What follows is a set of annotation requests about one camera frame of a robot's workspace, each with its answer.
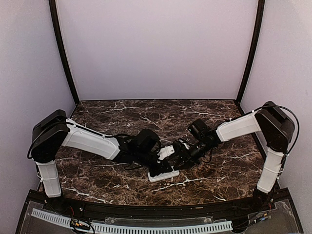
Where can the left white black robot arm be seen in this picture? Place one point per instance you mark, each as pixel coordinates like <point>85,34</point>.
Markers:
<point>57,130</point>

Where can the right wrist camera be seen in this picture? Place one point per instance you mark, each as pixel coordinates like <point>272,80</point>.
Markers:
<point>181,143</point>

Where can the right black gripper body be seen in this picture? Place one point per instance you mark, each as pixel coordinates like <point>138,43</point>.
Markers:
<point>189,158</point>

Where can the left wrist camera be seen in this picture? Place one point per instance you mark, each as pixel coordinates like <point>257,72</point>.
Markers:
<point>166,152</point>

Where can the black front rail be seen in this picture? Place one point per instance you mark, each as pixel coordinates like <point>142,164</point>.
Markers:
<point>235,209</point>

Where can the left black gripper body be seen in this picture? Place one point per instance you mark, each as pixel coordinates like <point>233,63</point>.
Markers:
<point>162,167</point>

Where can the white remote control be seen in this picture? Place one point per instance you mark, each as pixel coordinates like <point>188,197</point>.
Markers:
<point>163,176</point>

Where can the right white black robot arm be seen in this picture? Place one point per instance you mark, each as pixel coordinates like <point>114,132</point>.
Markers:
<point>278,125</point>

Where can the white slotted cable duct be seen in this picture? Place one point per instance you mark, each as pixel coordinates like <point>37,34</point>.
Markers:
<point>136,226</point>

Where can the right black frame post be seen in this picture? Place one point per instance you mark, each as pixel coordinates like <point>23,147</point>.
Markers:
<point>252,50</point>

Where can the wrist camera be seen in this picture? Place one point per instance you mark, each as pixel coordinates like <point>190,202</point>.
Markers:
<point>166,152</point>
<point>181,143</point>

